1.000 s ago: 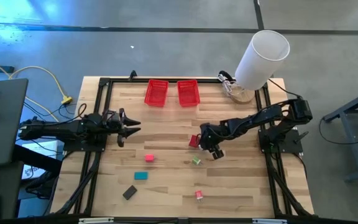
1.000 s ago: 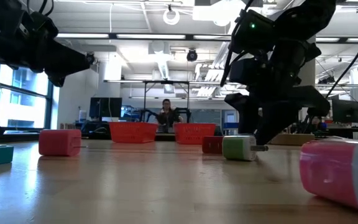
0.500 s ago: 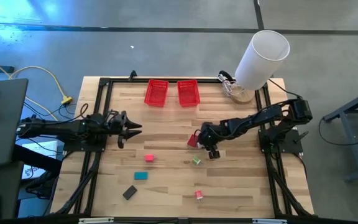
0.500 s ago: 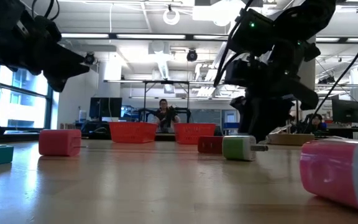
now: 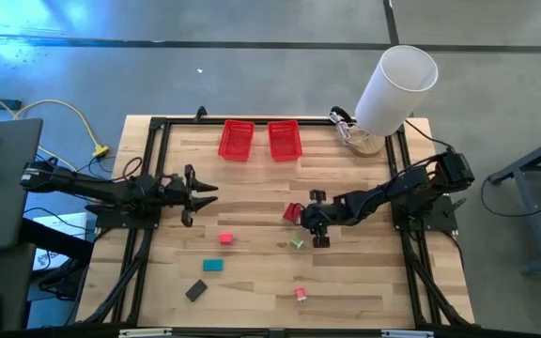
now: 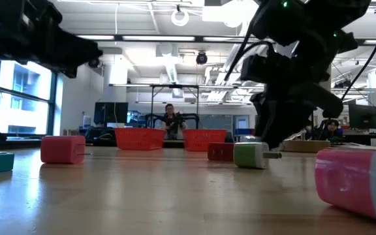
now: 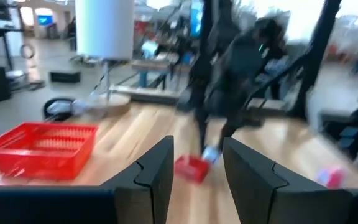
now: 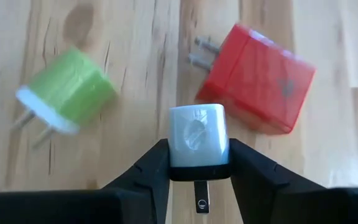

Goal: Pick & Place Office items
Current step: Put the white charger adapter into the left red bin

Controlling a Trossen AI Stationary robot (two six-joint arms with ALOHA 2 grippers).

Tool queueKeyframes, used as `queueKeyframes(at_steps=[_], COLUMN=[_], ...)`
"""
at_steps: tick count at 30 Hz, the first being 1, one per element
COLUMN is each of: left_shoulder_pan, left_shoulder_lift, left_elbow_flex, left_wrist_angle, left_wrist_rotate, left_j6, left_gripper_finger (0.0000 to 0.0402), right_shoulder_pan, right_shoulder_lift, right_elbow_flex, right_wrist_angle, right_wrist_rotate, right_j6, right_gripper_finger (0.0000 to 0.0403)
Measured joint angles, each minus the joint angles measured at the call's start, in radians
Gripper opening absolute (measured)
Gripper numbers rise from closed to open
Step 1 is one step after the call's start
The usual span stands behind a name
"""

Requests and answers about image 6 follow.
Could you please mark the large window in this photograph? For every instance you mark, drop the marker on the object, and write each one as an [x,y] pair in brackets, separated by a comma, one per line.
[25,98]

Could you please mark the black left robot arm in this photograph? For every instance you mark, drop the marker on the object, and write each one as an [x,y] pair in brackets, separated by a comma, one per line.
[5,29]

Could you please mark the green white charger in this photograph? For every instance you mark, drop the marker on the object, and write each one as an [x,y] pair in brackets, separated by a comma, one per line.
[250,155]

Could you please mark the red rectangular charger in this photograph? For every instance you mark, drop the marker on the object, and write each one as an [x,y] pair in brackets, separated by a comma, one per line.
[220,151]

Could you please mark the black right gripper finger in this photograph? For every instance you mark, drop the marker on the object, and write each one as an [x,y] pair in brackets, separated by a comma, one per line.
[261,114]
[286,127]

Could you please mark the black computer monitor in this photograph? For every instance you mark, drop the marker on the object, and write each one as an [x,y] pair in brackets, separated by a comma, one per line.
[109,112]
[362,115]

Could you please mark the white ventilation duct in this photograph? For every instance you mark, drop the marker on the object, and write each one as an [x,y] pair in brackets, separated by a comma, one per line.
[170,65]

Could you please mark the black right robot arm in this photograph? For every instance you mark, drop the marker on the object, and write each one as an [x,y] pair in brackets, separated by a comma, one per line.
[308,19]

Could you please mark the pink cube charger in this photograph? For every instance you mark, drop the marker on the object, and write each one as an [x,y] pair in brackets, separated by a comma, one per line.
[62,149]

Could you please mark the white jug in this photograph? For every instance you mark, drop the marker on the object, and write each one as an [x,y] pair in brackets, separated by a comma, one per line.
[87,121]

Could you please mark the red plastic basket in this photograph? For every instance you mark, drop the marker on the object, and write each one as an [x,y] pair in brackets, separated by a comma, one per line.
[204,139]
[139,138]

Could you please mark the dark background desk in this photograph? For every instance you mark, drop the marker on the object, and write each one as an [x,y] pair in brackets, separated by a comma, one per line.
[361,138]

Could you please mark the person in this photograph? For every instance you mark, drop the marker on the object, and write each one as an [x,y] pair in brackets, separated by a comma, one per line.
[331,130]
[171,122]
[308,129]

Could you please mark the blue bin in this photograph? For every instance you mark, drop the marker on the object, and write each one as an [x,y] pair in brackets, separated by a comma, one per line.
[244,131]

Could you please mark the black dome ceiling camera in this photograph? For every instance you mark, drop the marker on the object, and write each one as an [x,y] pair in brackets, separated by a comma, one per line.
[94,63]
[201,58]

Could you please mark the pink white charger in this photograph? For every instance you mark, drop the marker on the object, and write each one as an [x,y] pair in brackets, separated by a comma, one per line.
[344,179]

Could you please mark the black background frame rig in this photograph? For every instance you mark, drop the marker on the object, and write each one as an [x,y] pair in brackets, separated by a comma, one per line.
[175,86]

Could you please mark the black aluminium table frame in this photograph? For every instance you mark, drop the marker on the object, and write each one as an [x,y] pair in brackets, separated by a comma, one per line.
[21,144]

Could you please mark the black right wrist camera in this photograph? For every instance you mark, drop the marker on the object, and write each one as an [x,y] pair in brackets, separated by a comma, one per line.
[256,68]

